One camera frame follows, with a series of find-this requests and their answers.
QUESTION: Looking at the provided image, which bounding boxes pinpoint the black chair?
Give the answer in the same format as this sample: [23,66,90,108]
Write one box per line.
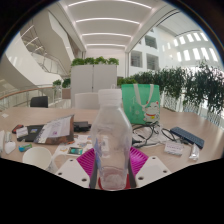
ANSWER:
[29,96,50,108]

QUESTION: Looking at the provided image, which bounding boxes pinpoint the small white packet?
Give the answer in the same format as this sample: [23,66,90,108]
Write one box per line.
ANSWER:
[15,126,30,139]

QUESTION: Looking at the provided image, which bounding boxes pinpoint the white cabinet with plants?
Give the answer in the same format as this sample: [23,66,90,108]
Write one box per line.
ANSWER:
[70,56,120,108]

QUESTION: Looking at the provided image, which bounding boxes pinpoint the small clear plastic bag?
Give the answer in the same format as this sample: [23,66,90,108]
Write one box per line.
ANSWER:
[188,143,201,162]

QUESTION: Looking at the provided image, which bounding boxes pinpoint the green tote bag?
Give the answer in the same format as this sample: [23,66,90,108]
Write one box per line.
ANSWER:
[120,83,161,126]

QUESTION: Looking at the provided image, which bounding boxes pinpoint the wooden planter with green plants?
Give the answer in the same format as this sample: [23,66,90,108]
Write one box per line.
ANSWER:
[52,77,72,100]

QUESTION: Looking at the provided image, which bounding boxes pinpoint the colourful sticker sheet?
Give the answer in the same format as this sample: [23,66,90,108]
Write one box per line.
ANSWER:
[54,134,94,158]

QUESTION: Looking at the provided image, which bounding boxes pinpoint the dark blue keyboard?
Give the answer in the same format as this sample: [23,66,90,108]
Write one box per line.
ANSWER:
[169,126,206,150]

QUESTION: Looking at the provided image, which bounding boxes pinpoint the tangle of black cables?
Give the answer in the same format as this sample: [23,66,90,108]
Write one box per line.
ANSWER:
[130,121,183,149]

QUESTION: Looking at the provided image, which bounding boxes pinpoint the green hedge plant row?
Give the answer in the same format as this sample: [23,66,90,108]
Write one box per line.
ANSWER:
[117,61,224,124]

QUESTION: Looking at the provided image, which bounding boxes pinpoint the glass railing with wooden handrail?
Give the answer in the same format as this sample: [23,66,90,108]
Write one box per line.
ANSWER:
[0,85,56,111]

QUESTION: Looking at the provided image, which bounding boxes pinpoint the clear plastic drink bottle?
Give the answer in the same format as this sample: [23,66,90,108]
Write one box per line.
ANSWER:
[89,88,133,192]

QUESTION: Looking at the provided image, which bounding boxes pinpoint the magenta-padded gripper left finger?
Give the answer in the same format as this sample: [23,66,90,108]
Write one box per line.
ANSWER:
[54,147,99,190]

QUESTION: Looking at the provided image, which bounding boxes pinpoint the small teal blue item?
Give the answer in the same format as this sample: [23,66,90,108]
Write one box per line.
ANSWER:
[18,143,33,153]

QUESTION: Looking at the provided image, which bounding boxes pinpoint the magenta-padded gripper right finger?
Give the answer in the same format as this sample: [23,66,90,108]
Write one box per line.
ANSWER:
[128,146,172,190]

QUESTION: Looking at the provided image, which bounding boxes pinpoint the ceiling light strips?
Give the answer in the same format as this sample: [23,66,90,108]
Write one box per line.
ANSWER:
[68,0,153,48]

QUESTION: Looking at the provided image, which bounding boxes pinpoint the white cup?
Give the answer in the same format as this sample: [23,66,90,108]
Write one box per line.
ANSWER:
[22,146,59,174]

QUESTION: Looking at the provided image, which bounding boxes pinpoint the white chair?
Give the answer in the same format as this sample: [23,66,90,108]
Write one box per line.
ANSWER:
[74,92,101,110]

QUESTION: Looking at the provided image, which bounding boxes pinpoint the small white box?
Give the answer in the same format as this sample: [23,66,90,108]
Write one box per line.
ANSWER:
[163,141,185,157]

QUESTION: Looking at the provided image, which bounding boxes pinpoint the small grey computer mouse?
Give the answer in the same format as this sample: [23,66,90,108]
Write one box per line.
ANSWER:
[4,131,13,144]

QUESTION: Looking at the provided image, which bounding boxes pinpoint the small red black box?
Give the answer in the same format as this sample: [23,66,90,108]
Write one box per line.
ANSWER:
[11,124,25,135]

